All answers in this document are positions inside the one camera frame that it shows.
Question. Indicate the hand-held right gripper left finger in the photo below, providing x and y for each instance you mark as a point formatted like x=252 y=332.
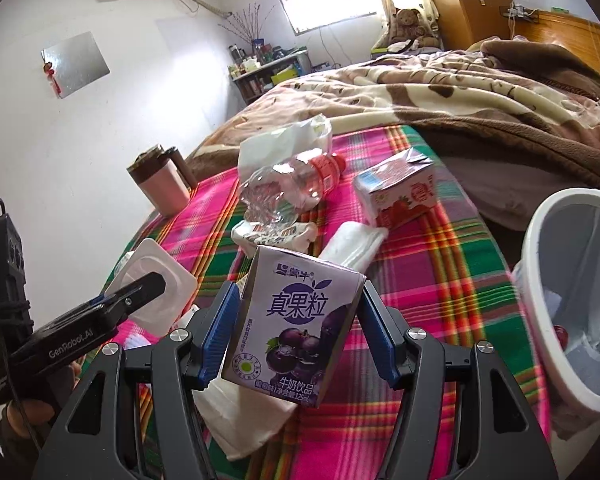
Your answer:
x=220 y=332

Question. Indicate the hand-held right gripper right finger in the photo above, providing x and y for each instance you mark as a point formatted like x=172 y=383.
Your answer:
x=380 y=340

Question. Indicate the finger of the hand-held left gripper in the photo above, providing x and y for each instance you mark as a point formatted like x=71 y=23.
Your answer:
x=140 y=292

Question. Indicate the white square yogurt cup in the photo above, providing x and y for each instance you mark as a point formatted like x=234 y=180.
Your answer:
x=177 y=280

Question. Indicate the purple grape milk carton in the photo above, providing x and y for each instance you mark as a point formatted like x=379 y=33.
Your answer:
x=290 y=320

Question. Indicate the printed wrapper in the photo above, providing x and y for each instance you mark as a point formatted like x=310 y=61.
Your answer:
x=285 y=235

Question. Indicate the white trash bin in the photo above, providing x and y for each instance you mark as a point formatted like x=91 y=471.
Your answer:
x=535 y=280

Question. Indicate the person's left forearm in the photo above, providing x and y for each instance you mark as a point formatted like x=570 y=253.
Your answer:
x=20 y=445

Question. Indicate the person's left hand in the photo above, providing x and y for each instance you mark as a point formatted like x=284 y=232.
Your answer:
x=17 y=416

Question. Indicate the plaid pink green blanket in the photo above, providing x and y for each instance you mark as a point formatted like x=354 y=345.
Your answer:
x=430 y=285

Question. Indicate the pink mug brown lid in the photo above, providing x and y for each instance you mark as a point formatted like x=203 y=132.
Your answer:
x=160 y=190

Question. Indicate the strawberry milk carton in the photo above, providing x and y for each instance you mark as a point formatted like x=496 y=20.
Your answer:
x=400 y=195

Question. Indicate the clear plastic bottle red label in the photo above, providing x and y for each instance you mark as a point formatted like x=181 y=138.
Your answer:
x=290 y=185

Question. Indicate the grey bed sheet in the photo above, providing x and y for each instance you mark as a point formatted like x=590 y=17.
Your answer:
x=490 y=195

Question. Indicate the white tissue pack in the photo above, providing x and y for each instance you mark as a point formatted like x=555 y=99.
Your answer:
x=280 y=142

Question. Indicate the red hanging ornament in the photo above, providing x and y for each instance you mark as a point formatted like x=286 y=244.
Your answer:
x=54 y=80

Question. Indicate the shelf with bottles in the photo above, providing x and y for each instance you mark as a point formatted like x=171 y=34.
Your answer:
x=260 y=82

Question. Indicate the brown beige patterned blanket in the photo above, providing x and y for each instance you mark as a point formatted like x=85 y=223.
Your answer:
x=430 y=90

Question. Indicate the dry branches in vase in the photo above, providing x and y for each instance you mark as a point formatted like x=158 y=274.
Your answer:
x=250 y=22

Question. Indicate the brown teddy bear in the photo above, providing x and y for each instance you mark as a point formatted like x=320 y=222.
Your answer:
x=407 y=22

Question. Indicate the window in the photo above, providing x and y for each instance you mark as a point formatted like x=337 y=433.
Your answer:
x=330 y=10

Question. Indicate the wooden wardrobe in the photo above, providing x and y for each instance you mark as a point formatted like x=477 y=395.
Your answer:
x=460 y=0

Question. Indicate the wooden headboard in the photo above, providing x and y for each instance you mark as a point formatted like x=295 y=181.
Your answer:
x=560 y=35

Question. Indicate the power strip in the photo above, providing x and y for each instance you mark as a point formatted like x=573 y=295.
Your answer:
x=520 y=12

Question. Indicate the silver wall panel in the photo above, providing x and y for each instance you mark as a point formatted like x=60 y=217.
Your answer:
x=75 y=65

